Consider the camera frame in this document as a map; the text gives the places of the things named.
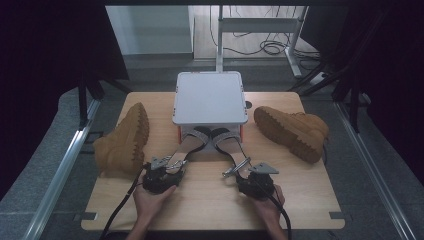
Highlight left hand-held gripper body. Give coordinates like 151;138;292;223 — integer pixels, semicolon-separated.
142;155;176;195

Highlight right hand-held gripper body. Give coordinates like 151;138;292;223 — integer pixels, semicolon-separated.
240;162;280;201

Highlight tan suede boot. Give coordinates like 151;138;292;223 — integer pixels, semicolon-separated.
253;105;330;165
92;102;150;180

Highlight white two-tier shoe rack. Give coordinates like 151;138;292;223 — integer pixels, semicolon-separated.
172;70;249;154

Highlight person's right hand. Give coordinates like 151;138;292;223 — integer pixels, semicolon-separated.
249;184;286;228

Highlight person's left hand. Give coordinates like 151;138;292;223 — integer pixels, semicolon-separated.
133;183;178;227

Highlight black metal stand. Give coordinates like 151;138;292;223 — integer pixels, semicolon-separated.
78;74;104;130

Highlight white power strip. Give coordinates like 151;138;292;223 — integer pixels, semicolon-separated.
309;71;327;86

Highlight black tripod stand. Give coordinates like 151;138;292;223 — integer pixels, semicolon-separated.
288;49;368;134

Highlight white cabinet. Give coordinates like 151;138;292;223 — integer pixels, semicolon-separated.
105;4;195;56

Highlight black curtain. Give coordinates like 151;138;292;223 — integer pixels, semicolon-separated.
0;0;129;201
333;0;424;184

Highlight right hand-held gripper cable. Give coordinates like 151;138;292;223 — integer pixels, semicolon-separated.
253;173;293;240

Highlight aluminium rail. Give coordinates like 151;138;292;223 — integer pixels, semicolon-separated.
23;99;101;240
334;101;418;240

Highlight black floor cables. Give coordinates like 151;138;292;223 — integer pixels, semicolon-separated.
209;4;321;63

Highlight white metal desk frame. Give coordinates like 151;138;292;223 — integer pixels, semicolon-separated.
215;4;309;79

